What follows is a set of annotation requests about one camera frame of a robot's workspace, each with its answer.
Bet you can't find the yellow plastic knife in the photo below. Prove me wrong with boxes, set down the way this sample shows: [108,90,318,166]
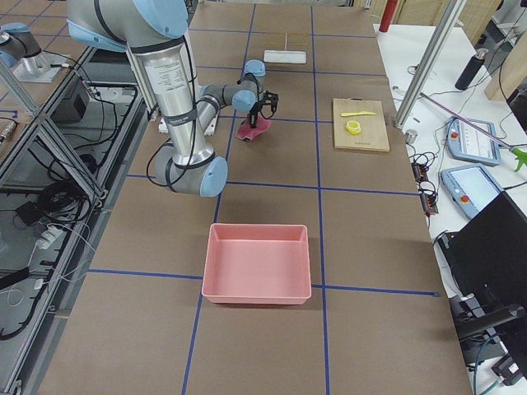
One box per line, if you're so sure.
[339,111,376,118]

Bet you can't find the maroon wiping cloth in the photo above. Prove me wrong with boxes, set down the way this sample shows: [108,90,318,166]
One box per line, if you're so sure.
[236,118,272,142]

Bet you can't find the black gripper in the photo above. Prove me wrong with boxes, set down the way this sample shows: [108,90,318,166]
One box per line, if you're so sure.
[245,102,264,128]

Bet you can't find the black water bottle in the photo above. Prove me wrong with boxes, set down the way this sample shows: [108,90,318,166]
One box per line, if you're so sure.
[455,48,488,91]

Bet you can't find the metal reacher grabber tool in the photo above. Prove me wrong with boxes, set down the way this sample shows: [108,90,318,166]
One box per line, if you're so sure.
[420,92,526,173]

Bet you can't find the pink plastic bin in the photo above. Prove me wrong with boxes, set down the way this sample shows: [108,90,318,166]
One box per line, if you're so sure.
[202,223,312,305]

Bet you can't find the teach pendant tablet near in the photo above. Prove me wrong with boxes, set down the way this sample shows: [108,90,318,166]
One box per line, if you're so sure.
[440,164,504,219]

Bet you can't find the white rectangular tray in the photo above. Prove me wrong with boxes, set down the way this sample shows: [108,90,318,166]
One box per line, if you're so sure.
[263,49,307,64]

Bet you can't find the teach pendant tablet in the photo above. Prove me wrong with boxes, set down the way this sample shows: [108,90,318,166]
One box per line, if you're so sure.
[440,164,504,219]
[447,117,501,166]

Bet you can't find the yellow lemon slices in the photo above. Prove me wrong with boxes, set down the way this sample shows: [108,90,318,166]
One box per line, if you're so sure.
[345,120,361,136]

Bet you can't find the bamboo cutting board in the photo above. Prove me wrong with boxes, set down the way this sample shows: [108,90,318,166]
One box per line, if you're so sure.
[333,98,390,152]

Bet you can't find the teach pendant tablet far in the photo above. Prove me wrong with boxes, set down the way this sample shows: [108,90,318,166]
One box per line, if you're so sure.
[447,117,501,166]

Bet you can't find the aluminium frame post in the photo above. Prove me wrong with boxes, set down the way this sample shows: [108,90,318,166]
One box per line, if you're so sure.
[394,0,466,129]

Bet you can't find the red cylinder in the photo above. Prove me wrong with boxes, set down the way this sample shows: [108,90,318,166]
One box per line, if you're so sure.
[379,0,399,33]

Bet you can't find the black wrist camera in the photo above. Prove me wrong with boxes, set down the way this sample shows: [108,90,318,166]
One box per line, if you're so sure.
[260,91,279,119]

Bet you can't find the small metal cylinder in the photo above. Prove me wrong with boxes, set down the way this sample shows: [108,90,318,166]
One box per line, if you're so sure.
[404,129,418,145]

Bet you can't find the black monitor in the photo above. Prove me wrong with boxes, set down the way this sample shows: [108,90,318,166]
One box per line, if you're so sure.
[436,191,527,342]

